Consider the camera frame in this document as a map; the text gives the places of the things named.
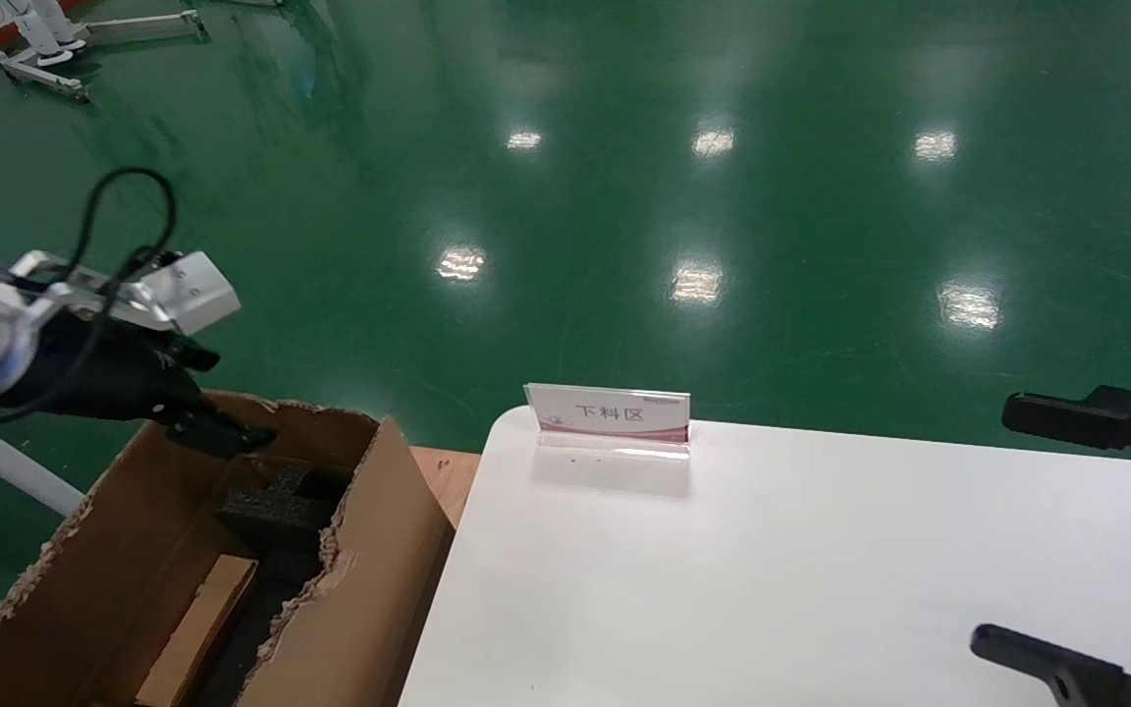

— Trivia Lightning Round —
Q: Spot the acrylic red-white table sign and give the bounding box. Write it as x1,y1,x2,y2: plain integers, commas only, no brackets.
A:
523,383,692,462

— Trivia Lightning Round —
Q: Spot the large torn cardboard box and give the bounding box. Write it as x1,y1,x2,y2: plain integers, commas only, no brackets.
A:
0,391,457,707

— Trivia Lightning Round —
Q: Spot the white humanoid robot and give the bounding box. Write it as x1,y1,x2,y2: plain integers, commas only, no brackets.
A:
11,0,90,68

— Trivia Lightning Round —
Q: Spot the black foam block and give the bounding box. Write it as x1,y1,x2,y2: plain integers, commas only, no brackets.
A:
215,462,352,553

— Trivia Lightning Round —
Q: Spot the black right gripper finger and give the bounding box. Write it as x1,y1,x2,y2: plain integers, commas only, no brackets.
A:
970,625,1131,707
1002,386,1131,492

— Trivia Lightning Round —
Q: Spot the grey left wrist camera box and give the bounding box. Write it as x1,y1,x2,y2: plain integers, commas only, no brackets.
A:
11,250,242,335

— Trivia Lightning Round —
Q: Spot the grey metal robot stand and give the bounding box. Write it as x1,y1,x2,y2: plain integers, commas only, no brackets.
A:
0,10,210,101

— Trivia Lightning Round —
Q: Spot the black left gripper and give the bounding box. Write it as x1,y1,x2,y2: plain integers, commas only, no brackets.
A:
0,314,278,461

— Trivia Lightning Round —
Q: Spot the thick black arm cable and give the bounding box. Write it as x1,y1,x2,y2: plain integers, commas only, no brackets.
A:
65,167,180,296

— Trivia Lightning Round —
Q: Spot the small cardboard box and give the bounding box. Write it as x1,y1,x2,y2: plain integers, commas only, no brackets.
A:
134,555,260,707

